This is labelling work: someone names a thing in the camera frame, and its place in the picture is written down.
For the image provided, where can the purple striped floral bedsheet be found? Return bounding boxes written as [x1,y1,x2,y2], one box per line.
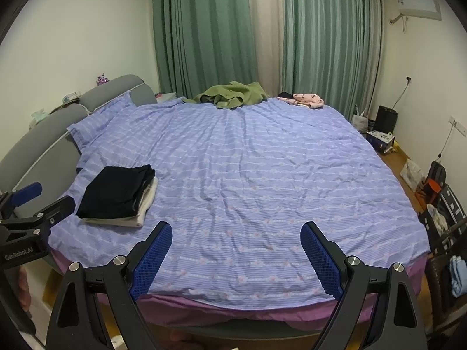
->
[49,94,429,311]

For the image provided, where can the green curtain right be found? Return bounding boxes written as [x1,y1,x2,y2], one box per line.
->
[282,0,384,118]

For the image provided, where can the cream folded garment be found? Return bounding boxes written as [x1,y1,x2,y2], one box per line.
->
[80,176,160,229]

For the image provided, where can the olive green garment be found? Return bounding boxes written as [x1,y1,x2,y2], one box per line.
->
[182,81,268,109]

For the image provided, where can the white air conditioner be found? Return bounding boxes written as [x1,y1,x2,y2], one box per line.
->
[397,0,442,21]

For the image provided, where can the black pants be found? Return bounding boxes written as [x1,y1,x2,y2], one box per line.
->
[77,165,155,220]

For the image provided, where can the white blue cardboard box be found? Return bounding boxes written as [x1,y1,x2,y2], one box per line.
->
[366,130,395,153]

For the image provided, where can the grey bed headboard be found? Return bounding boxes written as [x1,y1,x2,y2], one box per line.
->
[1,74,157,218]

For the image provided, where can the green curtain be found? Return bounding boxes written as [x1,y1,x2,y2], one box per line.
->
[152,0,259,97]
[282,0,384,118]

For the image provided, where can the pink patterned garment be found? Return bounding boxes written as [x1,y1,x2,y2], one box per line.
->
[277,93,325,109]

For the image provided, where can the black orange backpack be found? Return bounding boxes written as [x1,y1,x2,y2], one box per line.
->
[415,160,447,208]

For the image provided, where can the green curtain left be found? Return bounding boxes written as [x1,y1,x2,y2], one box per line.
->
[152,0,259,97]

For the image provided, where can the beige sheer curtain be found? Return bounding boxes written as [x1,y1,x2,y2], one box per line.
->
[249,0,284,96]

